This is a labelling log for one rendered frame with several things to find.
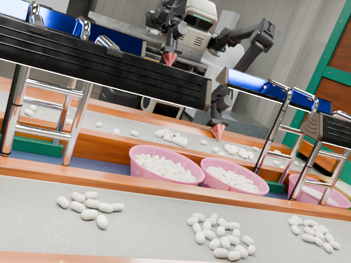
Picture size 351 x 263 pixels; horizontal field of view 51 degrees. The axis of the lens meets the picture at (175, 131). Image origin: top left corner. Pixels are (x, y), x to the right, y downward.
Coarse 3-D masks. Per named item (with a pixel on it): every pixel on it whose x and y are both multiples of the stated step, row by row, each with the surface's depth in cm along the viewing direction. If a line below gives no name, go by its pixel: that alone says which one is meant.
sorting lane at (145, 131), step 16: (0, 96) 138; (48, 112) 140; (96, 112) 160; (96, 128) 141; (112, 128) 148; (128, 128) 155; (144, 128) 163; (160, 128) 171; (176, 144) 157; (192, 144) 165; (208, 144) 174; (224, 144) 184; (256, 160) 176; (272, 160) 186
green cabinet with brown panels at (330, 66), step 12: (348, 0) 201; (348, 12) 199; (336, 24) 205; (348, 24) 199; (336, 36) 203; (348, 36) 198; (336, 48) 203; (348, 48) 196; (324, 60) 208; (336, 60) 202; (348, 60) 195; (324, 72) 206; (336, 72) 198; (348, 72) 193; (312, 84) 212; (324, 84) 206; (336, 84) 198; (348, 84) 190; (324, 96) 204; (336, 96) 197; (348, 96) 190; (336, 108) 195; (348, 108) 189; (300, 120) 215; (324, 144) 198; (348, 168) 180
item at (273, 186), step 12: (276, 84) 154; (288, 96) 146; (312, 96) 155; (312, 108) 153; (276, 120) 149; (276, 132) 150; (300, 132) 155; (264, 144) 152; (300, 144) 157; (264, 156) 153; (276, 156) 155; (288, 156) 158; (288, 168) 160; (264, 180) 160; (276, 192) 162
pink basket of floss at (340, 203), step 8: (296, 176) 166; (304, 184) 168; (288, 192) 158; (304, 192) 147; (320, 192) 167; (336, 192) 163; (296, 200) 152; (304, 200) 148; (336, 200) 161; (344, 200) 158; (344, 208) 145
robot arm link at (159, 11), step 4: (164, 0) 194; (168, 0) 191; (172, 0) 191; (160, 4) 193; (164, 4) 191; (168, 4) 191; (172, 4) 192; (156, 8) 197; (160, 8) 192; (164, 8) 192; (156, 12) 196; (160, 12) 191; (164, 12) 192; (156, 16) 195; (160, 16) 193; (164, 16) 193
